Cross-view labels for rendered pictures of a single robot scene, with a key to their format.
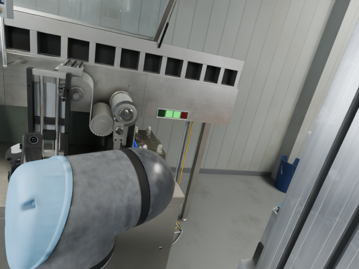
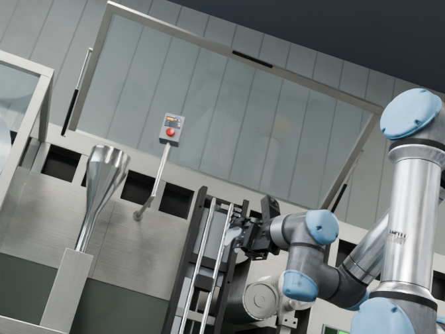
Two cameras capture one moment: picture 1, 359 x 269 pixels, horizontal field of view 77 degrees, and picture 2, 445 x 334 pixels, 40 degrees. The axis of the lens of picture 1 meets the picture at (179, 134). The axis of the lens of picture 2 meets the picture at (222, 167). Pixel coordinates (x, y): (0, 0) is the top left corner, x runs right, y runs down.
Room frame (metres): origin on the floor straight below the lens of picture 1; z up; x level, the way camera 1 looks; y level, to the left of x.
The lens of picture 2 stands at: (-0.85, 0.28, 0.80)
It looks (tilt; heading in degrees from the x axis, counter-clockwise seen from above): 22 degrees up; 11
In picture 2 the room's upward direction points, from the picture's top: 14 degrees clockwise
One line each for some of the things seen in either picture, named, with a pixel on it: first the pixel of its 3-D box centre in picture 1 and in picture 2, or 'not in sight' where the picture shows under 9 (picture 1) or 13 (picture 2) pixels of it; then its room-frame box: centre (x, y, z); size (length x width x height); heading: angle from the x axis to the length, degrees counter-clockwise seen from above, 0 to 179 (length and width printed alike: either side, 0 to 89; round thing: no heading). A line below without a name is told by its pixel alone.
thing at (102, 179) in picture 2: not in sight; (80, 249); (1.00, 1.01, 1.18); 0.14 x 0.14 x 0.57
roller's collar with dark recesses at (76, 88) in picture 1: (76, 93); not in sight; (1.06, 0.53, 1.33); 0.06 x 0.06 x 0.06; 23
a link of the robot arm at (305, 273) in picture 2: not in sight; (308, 275); (0.44, 0.28, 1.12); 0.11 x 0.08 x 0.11; 134
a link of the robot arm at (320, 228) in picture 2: not in sight; (310, 229); (0.43, 0.29, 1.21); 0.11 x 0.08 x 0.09; 44
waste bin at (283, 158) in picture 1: (290, 174); not in sight; (3.11, -1.76, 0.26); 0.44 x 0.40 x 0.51; 21
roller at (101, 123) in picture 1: (101, 117); (248, 303); (1.25, 0.47, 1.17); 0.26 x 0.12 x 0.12; 23
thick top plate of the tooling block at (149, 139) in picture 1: (146, 144); not in sight; (1.40, 0.21, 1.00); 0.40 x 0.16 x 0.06; 23
